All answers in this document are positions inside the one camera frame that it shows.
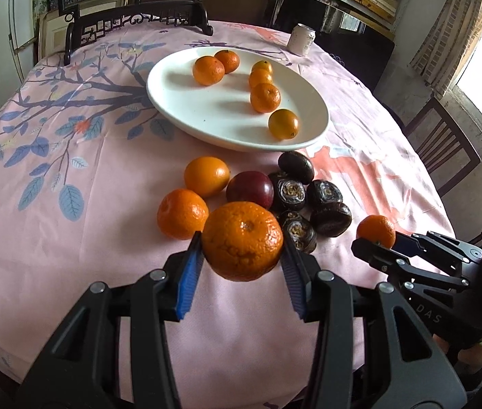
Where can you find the dark passion fruit hidden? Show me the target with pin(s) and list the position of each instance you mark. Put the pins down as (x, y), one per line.
(300, 230)

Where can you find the dark red plum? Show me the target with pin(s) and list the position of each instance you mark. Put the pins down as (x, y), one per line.
(252, 186)

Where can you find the pale drink can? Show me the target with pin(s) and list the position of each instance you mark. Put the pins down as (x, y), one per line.
(301, 39)

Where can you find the dark passion fruit back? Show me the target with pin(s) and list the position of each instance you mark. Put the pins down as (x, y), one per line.
(297, 166)

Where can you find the dark passion fruit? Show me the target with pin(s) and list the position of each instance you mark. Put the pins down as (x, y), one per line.
(331, 220)
(288, 194)
(297, 166)
(321, 193)

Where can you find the orange on plate back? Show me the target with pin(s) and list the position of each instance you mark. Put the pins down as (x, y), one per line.
(229, 59)

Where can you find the dark passion fruit front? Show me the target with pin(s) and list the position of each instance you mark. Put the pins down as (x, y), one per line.
(331, 220)

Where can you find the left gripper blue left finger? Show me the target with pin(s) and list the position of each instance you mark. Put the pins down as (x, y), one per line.
(188, 275)

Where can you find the large bumpy mandarin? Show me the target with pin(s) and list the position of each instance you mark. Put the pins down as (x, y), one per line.
(242, 241)

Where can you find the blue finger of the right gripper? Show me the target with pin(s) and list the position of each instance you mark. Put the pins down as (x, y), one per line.
(406, 245)

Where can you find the pink floral tablecloth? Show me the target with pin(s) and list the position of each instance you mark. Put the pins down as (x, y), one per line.
(85, 162)

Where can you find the round deer embroidery screen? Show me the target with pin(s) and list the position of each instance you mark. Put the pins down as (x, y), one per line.
(87, 29)

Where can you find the partly hidden small mandarin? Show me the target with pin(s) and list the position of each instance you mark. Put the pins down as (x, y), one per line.
(378, 229)

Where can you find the small orange on plate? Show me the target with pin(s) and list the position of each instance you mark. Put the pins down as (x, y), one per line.
(259, 76)

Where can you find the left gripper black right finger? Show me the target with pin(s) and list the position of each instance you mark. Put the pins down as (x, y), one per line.
(297, 279)

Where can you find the front orange on plate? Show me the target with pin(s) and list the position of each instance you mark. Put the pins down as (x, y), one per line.
(208, 70)

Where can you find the large white plate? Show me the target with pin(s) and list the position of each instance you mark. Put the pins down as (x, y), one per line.
(221, 114)

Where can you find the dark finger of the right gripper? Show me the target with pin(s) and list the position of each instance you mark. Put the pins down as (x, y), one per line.
(382, 259)

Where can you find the yellowish orange on plate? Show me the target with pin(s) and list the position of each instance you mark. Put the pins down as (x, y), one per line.
(264, 65)

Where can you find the smooth orange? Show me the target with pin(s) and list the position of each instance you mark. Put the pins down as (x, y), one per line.
(207, 176)

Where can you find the dark wooden chair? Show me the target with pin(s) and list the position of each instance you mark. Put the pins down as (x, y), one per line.
(440, 145)

